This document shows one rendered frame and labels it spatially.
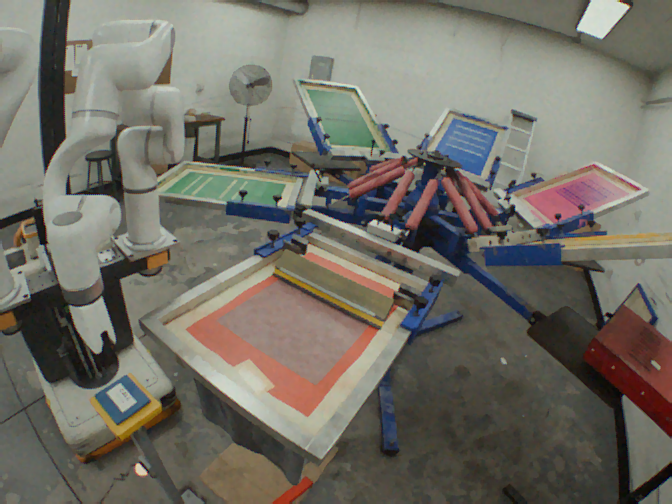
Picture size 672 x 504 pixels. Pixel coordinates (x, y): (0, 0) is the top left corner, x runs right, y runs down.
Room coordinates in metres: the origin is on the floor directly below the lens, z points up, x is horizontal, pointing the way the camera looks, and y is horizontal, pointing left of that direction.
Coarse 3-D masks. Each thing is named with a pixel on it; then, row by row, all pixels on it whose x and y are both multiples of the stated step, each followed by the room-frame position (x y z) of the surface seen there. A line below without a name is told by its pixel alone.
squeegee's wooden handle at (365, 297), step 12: (288, 252) 0.98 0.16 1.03; (276, 264) 0.96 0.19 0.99; (288, 264) 0.95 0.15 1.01; (300, 264) 0.95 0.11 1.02; (312, 264) 0.94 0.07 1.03; (300, 276) 0.92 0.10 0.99; (312, 276) 0.91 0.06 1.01; (324, 276) 0.91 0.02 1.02; (336, 276) 0.90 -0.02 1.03; (324, 288) 0.88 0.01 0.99; (336, 288) 0.87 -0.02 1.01; (348, 288) 0.87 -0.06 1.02; (360, 288) 0.86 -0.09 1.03; (348, 300) 0.84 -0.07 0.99; (360, 300) 0.83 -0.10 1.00; (372, 300) 0.83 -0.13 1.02; (384, 300) 0.83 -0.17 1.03; (384, 312) 0.80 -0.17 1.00
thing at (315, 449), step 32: (256, 256) 0.99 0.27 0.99; (352, 256) 1.13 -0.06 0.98; (224, 288) 0.81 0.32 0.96; (416, 288) 1.02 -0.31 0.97; (160, 320) 0.59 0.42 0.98; (192, 352) 0.51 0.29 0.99; (384, 352) 0.64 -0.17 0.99; (224, 384) 0.44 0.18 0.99; (256, 416) 0.38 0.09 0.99; (352, 416) 0.43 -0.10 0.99; (320, 448) 0.34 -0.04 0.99
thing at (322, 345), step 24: (384, 288) 1.00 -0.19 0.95; (312, 312) 0.80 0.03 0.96; (336, 312) 0.82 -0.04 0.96; (288, 336) 0.67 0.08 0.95; (312, 336) 0.69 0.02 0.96; (336, 336) 0.71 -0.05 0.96; (360, 336) 0.73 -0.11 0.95; (264, 360) 0.57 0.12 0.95; (288, 360) 0.59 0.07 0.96; (312, 360) 0.60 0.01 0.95; (336, 360) 0.62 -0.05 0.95; (288, 384) 0.51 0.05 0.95; (312, 384) 0.53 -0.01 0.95; (312, 408) 0.46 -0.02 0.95
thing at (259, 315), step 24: (336, 264) 1.10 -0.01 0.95; (264, 288) 0.86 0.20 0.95; (288, 288) 0.89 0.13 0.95; (216, 312) 0.70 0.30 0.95; (240, 312) 0.73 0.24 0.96; (264, 312) 0.75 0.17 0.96; (288, 312) 0.77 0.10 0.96; (216, 336) 0.61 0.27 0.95; (240, 336) 0.63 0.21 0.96; (264, 336) 0.65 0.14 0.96; (240, 360) 0.55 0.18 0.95
